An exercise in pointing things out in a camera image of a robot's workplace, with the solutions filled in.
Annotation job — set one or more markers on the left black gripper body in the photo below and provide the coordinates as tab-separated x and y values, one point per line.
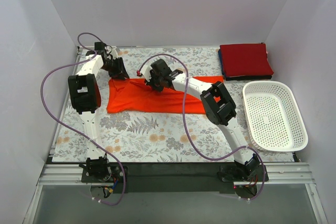
118	69

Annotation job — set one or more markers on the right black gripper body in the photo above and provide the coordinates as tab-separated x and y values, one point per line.
156	82

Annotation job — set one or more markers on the orange t-shirt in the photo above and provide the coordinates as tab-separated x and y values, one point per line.
134	95

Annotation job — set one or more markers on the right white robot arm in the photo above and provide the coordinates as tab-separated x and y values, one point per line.
218	105

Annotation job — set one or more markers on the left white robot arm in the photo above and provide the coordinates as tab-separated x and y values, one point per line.
86	100

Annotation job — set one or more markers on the folded blue t-shirt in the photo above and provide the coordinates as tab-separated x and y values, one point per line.
221	63

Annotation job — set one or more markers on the folded dark red t-shirt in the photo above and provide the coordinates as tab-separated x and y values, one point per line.
245	60

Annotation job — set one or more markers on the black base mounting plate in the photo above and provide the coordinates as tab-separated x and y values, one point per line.
176	177

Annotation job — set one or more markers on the white perforated plastic basket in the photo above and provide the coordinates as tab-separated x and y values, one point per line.
273	118

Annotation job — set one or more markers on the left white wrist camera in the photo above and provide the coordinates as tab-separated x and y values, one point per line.
114	53

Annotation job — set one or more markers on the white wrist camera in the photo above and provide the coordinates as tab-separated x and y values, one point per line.
114	53
145	72

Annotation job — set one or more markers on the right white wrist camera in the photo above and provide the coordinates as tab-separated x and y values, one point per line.
145	72

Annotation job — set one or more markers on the aluminium frame rail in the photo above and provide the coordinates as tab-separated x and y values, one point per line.
178	193

